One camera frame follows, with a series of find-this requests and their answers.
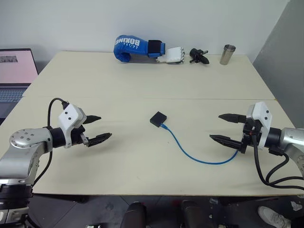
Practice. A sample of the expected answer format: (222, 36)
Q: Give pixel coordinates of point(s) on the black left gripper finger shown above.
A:
(93, 118)
(99, 138)

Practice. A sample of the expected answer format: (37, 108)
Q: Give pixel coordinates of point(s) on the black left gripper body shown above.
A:
(79, 135)

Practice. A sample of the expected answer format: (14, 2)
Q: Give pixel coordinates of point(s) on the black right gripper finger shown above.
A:
(231, 117)
(224, 140)

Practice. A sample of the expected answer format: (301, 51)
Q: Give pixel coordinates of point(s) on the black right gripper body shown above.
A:
(250, 135)

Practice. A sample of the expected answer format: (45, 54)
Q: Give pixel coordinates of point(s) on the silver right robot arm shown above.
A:
(285, 142)

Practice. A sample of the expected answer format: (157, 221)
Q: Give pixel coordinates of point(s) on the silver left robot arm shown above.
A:
(22, 152)

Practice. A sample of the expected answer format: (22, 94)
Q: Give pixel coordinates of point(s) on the black square adapter box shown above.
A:
(158, 118)

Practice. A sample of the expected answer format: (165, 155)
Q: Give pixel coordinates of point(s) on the stainless steel cup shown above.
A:
(227, 55)

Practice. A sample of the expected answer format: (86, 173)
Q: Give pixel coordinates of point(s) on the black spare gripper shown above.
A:
(198, 57)

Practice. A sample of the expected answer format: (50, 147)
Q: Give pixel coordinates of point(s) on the blue boxing glove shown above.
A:
(135, 48)

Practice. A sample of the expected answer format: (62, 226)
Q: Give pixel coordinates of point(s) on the white robotic hand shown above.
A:
(173, 55)

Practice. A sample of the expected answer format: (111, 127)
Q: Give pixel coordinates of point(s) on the white sneaker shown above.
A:
(273, 217)

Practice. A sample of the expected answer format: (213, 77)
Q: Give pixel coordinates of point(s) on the grey laptop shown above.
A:
(14, 73)

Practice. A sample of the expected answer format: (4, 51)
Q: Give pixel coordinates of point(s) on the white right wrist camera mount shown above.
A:
(262, 121)

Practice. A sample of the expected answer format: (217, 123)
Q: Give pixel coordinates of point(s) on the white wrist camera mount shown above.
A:
(70, 118)
(262, 121)

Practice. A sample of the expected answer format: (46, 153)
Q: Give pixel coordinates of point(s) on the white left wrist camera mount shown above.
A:
(70, 118)

